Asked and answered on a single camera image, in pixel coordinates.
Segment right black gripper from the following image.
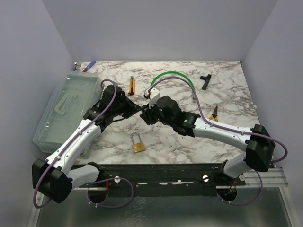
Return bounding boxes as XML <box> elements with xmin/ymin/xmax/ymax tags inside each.
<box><xmin>140</xmin><ymin>97</ymin><xmax>174</xmax><ymax>128</ymax></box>

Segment green cable lock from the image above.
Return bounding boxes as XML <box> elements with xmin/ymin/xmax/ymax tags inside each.
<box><xmin>151</xmin><ymin>71</ymin><xmax>195</xmax><ymax>90</ymax></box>

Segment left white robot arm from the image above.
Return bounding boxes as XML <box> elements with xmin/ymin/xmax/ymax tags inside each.
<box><xmin>32</xmin><ymin>85</ymin><xmax>142</xmax><ymax>203</ymax></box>

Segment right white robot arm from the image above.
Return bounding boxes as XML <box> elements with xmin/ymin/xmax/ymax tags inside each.
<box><xmin>140</xmin><ymin>96</ymin><xmax>275</xmax><ymax>185</ymax></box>

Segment yellow utility knife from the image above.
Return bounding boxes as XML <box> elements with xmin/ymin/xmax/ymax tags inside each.
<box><xmin>128</xmin><ymin>76</ymin><xmax>135</xmax><ymax>96</ymax></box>

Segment brass padlock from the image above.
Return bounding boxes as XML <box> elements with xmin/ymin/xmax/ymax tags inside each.
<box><xmin>131</xmin><ymin>132</ymin><xmax>145</xmax><ymax>153</ymax></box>

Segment clear plastic storage box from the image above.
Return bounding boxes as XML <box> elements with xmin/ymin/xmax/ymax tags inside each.
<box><xmin>33</xmin><ymin>71</ymin><xmax>102</xmax><ymax>154</ymax></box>

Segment black T-shaped tool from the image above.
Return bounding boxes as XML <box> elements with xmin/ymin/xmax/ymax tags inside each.
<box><xmin>200</xmin><ymin>74</ymin><xmax>212</xmax><ymax>91</ymax></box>

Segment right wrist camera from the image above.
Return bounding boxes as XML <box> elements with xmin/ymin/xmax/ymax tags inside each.
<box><xmin>143</xmin><ymin>88</ymin><xmax>160</xmax><ymax>109</ymax></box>

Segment yellow handled pliers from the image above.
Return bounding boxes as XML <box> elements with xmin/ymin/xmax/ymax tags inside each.
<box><xmin>209</xmin><ymin>105</ymin><xmax>218</xmax><ymax>122</ymax></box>

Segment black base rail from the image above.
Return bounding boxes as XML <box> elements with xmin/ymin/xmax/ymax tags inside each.
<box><xmin>71</xmin><ymin>162</ymin><xmax>247</xmax><ymax>197</ymax></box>

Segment aluminium extrusion rail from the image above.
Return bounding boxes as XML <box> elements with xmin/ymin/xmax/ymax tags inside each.
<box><xmin>237</xmin><ymin>168</ymin><xmax>288</xmax><ymax>188</ymax></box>

